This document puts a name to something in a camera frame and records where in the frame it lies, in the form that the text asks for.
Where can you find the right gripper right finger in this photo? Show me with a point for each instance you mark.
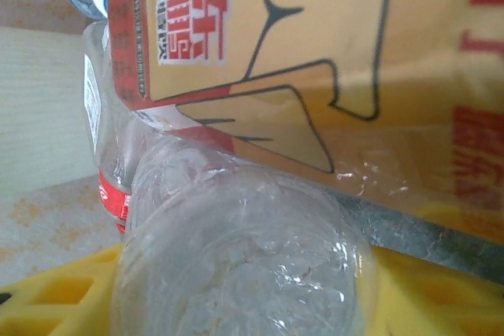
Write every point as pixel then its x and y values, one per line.
pixel 441 300

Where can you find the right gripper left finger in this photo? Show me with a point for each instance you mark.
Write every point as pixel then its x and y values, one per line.
pixel 47 304

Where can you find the crushed clear bottle red label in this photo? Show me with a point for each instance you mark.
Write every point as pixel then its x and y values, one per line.
pixel 112 200

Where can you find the clear bottle white cap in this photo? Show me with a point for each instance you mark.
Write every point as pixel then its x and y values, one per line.
pixel 244 265

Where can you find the orange cardboard box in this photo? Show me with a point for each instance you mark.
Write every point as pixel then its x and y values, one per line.
pixel 275 56

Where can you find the flat clear bottle white label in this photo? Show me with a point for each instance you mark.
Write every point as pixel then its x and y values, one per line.
pixel 91 96

